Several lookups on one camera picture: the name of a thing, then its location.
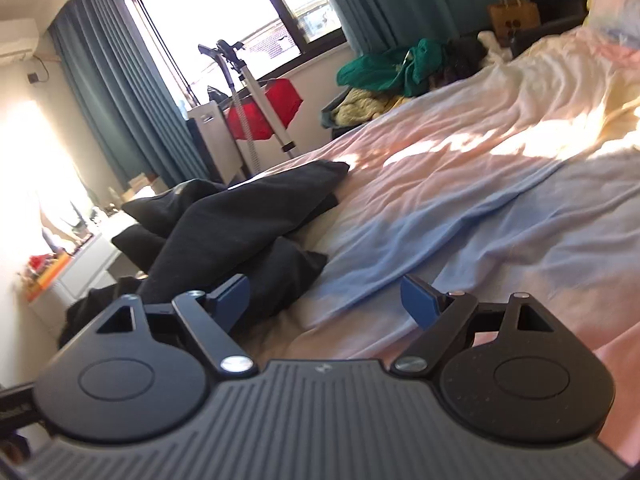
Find white cloth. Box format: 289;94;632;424
477;30;514;64

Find black armchair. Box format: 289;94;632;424
509;0;594;59

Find brown paper bag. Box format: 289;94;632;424
487;0;542;41

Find pastel pillow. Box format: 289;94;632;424
582;0;640;52

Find dark framed window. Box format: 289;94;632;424
114;0;349;107

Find green clothes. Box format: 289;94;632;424
336;37;447;99

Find black clothes pile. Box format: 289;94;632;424
429;37;492;87

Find white air purifier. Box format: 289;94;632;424
186;100;247;186

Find red chair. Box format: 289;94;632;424
225;78;305;142

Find white air conditioner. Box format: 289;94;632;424
0;20;40;64

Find garment steamer stand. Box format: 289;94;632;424
197;39;301;173

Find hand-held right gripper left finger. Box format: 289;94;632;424
96;274;257;375

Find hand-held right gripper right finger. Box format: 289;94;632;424
400;274;556;375

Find yellow clothes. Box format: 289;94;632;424
332;87;402;127

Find teal curtain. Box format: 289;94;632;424
49;0;223;188
310;0;531;57

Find white dresser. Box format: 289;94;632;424
27;210;142;337

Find black knit sweater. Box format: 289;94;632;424
59;160;351;347

